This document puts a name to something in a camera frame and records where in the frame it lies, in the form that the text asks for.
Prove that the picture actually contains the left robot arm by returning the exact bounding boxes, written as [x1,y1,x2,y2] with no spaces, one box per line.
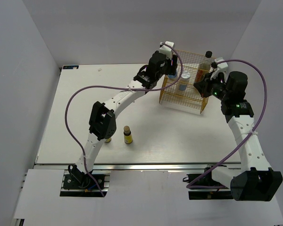
[68,50,178,188]

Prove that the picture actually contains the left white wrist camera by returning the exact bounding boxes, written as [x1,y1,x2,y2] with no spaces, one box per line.
[158,41,175,60]

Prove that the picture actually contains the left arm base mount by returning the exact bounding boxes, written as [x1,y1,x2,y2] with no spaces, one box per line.
[60,164,109,198]

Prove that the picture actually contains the blue label spice jar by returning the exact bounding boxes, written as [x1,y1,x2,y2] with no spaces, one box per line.
[167,70,178,80]
[177,71,191,92]

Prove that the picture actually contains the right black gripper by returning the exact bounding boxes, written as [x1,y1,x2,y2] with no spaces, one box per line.
[194,71,230,101]

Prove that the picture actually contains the blue table sticker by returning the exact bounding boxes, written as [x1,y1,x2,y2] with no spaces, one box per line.
[62,65,79,70]

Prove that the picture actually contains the aluminium table frame rail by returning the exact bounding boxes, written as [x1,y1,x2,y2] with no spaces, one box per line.
[33,162,241,171]

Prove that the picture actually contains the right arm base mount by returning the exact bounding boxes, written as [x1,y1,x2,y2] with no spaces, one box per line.
[188,172,233,200]

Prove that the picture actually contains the right small yellow bottle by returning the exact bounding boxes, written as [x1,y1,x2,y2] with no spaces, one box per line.
[124,126,133,144]

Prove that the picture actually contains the yellow wire basket rack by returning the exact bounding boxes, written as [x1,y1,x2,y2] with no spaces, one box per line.
[159,50,208,114]

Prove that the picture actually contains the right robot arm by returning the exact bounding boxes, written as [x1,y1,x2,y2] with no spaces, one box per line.
[194,71,283,202]

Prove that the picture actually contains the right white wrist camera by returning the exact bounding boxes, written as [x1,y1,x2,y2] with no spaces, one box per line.
[210,57,228,80]

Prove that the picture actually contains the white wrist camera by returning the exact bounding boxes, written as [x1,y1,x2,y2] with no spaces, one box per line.
[158,41,175,60]
[210,57,228,80]

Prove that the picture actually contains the soy sauce bottle red label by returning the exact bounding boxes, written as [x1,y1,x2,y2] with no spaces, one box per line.
[194,51,212,83]

